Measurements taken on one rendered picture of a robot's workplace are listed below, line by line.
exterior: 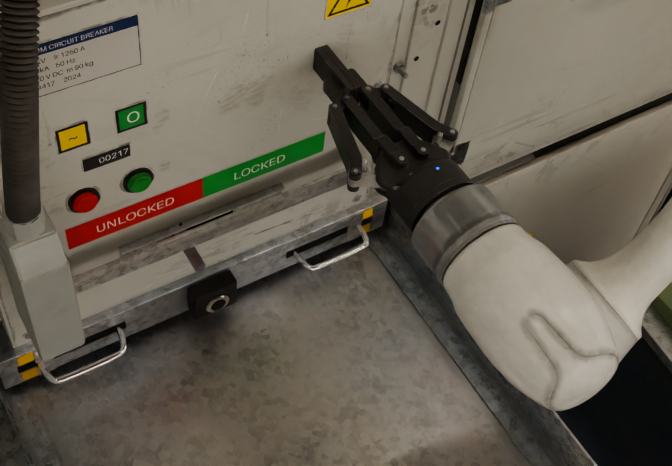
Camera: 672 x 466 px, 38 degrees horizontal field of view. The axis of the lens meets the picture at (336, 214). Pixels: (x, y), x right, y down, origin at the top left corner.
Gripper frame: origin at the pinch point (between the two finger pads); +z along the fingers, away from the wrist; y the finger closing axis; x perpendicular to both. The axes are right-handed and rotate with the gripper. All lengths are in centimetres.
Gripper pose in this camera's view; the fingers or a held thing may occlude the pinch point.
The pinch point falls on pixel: (336, 77)
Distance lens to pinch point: 104.5
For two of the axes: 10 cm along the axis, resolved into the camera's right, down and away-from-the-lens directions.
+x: 0.9, -6.1, -7.8
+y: 8.5, -3.6, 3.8
